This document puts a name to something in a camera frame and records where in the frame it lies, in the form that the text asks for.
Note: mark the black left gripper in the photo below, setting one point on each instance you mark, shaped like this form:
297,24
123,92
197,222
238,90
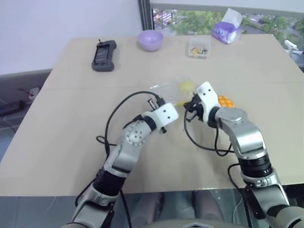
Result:
155,104

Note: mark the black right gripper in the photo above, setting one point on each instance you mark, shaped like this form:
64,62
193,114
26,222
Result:
197,107

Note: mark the clear plastic bag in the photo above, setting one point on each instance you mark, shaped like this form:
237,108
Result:
166,91

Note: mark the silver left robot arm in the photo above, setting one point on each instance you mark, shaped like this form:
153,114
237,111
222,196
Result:
123,156

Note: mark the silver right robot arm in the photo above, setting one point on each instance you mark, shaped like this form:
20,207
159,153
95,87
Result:
247,135

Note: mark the yellow snack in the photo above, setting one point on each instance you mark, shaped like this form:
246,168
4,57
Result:
186,86

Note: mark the orange yellow fruit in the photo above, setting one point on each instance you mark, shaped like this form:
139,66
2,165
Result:
225,101

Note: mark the clear box with colourful bits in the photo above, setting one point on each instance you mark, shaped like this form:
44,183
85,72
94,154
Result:
200,48

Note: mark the purple bowl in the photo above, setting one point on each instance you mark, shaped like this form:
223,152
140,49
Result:
150,40

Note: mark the black handheld controller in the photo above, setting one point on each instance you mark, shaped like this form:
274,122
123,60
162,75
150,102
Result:
104,56

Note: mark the purple tissue pack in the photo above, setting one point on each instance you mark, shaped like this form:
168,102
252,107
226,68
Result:
225,32

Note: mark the grey robot torso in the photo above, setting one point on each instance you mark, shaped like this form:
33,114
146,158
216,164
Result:
194,222

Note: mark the white device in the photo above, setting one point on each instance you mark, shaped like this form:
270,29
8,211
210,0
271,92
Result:
291,46

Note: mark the black power strip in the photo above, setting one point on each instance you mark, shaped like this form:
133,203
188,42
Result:
12,106

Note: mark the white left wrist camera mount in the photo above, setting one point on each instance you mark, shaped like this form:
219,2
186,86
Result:
166,114

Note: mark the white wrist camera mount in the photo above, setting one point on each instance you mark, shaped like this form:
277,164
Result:
166,114
207,95

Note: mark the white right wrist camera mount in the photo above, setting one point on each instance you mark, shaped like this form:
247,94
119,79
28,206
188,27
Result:
207,95

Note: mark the grey window frame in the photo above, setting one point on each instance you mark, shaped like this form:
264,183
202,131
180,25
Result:
146,14

